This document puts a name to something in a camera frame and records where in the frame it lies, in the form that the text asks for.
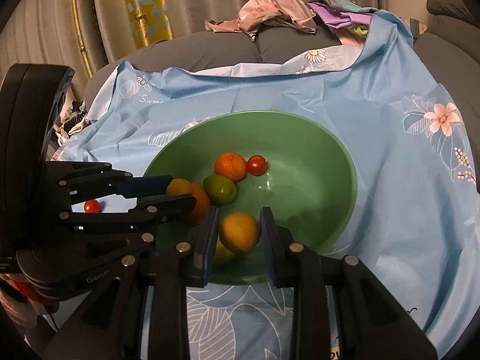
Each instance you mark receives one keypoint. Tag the green plastic bowl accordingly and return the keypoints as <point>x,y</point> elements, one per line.
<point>309,183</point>

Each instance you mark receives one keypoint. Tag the black camera box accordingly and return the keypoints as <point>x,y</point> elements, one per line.
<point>32,96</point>

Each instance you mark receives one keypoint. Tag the yellow-green tomato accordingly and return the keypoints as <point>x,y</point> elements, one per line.
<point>222,254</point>

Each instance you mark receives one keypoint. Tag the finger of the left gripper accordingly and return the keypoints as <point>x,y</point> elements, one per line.
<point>168,209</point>
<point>134,187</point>

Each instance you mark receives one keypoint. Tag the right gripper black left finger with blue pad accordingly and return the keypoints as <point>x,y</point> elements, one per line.
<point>140,311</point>

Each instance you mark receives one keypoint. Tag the orange tangerine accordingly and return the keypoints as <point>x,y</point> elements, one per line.
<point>231,165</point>
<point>200,210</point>

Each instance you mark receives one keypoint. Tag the tan longan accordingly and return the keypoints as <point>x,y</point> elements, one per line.
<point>239,232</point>
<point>178,187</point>

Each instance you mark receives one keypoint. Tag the yellow patterned curtain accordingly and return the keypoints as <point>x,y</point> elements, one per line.
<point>148,21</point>

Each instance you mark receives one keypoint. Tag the grey curtain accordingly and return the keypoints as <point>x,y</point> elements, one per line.
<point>88,34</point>

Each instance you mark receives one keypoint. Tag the purple garment pile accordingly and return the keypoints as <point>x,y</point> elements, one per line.
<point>348,21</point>

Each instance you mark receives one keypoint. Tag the green tomato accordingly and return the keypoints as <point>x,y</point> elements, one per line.
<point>220,189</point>

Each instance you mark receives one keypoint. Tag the light blue floral cloth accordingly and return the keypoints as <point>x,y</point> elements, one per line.
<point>416,217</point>

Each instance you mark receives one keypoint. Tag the grey sofa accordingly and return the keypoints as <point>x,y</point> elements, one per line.
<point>449,48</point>

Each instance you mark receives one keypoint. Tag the pink crumpled garment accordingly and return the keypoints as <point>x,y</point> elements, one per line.
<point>276,13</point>

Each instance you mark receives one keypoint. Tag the red cherry tomato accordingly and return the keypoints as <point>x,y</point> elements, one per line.
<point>257,165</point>
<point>92,206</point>

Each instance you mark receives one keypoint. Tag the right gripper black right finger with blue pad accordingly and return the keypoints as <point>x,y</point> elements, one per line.
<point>338,299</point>

